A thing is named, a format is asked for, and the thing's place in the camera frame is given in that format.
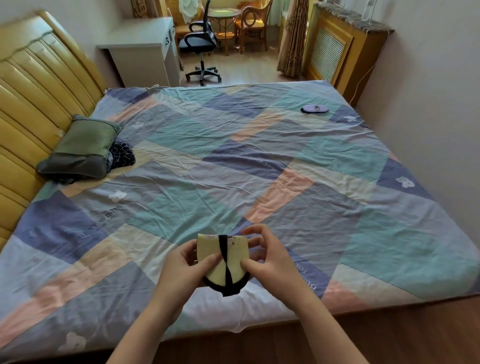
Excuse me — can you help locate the person's left hand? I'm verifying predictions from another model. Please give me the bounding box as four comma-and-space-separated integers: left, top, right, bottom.
154, 240, 223, 314

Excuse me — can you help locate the person's right hand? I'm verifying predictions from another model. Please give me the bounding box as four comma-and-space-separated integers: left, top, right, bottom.
239, 224, 314, 311

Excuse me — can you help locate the cream eye mask black strap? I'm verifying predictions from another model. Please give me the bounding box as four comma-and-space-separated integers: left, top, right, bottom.
196, 233, 251, 298

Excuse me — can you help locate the person's right forearm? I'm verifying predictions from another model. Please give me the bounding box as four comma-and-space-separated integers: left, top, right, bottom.
288, 292, 370, 364

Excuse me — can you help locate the person's left forearm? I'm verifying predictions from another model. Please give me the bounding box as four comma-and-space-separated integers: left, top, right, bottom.
107, 298, 181, 364

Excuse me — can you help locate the pastel patchwork bed sheet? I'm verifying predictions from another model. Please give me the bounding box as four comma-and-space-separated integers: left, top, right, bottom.
0, 80, 480, 363

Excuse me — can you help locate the dark patterned cloth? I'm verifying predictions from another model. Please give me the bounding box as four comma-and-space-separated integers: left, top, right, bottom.
108, 139, 137, 175

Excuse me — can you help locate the green grey pillow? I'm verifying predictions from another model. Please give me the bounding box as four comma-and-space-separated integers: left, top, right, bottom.
36, 115, 124, 185

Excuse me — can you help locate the brown patterned curtain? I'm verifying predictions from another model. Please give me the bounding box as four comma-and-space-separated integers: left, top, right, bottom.
130, 0, 159, 19
277, 0, 310, 79

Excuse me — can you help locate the black office chair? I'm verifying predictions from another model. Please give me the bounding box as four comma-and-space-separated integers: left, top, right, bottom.
178, 0, 223, 87

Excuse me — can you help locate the wooden radiator cover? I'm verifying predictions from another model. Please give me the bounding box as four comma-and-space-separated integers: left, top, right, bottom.
302, 2, 395, 108

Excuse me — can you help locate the wicker armchair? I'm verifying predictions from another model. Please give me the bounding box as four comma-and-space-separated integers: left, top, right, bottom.
235, 0, 274, 54
164, 0, 208, 43

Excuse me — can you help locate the round wicker glass table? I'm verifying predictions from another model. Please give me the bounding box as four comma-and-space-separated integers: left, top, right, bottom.
207, 7, 243, 56

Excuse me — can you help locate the white desk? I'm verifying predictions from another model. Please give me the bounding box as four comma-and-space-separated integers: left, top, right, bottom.
96, 17, 183, 89

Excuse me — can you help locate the white cloth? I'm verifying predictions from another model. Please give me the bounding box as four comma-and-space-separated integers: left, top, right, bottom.
179, 0, 202, 24

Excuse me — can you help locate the yellow padded headboard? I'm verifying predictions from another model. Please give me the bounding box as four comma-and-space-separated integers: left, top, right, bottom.
0, 10, 109, 253

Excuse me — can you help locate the white stand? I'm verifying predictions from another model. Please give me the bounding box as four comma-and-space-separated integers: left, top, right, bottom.
361, 0, 382, 24

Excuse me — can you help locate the white cable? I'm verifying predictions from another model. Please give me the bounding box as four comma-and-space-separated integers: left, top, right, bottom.
349, 34, 391, 106

